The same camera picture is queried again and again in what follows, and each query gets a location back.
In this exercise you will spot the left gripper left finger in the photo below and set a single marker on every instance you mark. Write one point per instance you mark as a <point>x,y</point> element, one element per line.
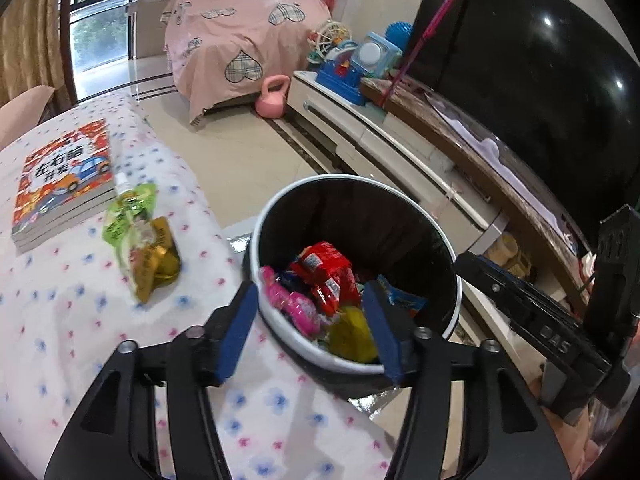
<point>112,434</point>

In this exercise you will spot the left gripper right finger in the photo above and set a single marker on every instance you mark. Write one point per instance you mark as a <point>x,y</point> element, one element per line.
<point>504,434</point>

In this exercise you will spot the blue snack bag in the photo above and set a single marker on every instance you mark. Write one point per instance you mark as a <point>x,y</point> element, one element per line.
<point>412,304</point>

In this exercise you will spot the yellow snack packet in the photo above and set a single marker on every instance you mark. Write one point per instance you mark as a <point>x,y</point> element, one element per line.
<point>350,338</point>

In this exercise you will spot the pink spoon-shaped candy pack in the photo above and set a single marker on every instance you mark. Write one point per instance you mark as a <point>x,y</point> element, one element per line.
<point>296,307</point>

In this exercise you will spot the red snack bag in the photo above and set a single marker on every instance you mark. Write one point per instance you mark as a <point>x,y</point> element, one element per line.
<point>329,276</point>

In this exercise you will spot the white rim trash bin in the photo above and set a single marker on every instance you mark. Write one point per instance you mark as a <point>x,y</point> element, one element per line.
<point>357,283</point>

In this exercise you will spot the person's right hand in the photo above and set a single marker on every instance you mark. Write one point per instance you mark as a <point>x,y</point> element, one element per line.
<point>583,442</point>

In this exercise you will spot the white tv cabinet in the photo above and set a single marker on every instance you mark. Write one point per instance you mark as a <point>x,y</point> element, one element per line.
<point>457,174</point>

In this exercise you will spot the green drink pouch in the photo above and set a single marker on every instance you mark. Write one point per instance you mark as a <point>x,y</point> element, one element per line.
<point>144,247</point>

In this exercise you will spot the white dotted tablecloth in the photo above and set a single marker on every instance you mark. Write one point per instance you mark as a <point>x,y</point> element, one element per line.
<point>65,306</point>

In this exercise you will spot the orange children's book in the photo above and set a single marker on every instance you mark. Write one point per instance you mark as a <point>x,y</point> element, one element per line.
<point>63,183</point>

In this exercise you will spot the black television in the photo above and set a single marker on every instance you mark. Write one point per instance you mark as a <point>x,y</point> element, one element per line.
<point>550,83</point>

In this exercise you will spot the pink cushioned sofa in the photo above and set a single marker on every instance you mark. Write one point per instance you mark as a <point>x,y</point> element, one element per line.
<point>23,113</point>

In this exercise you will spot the pink kettlebell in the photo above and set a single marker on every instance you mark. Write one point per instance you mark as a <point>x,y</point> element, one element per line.
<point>271,102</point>

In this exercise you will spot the blue spiky ball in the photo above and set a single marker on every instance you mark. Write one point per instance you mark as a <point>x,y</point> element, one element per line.
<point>399,34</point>

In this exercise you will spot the blue toy machine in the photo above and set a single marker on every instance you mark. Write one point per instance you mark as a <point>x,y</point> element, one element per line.
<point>351,61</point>

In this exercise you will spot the pink stick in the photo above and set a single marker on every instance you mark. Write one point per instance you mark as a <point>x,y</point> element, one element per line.
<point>428,33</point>

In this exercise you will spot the golden curtain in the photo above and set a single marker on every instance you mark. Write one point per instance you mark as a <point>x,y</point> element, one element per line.
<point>31,50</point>

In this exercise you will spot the balcony glass door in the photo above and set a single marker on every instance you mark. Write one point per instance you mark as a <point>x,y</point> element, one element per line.
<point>101,34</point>

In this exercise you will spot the pink heart bed cover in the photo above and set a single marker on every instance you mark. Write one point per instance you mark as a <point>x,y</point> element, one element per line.
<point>221,50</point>

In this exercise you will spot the wire ferris wheel toy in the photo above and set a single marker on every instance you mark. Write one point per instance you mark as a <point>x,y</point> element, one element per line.
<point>323,39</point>

